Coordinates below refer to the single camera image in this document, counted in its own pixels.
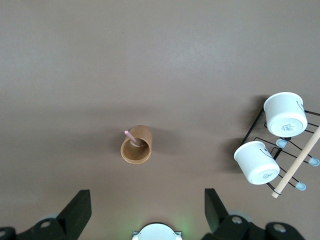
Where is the black wire rack, wooden handle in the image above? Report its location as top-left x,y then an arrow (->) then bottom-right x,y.
242,96 -> 320,199

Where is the bamboo cylinder cup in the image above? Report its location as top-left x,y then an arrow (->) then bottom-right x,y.
120,124 -> 153,165

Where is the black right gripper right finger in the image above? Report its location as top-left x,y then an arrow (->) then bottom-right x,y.
201,187 -> 305,240

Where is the white enamel cup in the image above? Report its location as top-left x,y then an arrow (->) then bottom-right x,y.
263,91 -> 308,138
233,140 -> 281,185

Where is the brown table mat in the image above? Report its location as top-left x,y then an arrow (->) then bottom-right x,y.
0,0 -> 320,240

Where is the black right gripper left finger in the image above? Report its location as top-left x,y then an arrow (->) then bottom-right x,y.
14,189 -> 93,240

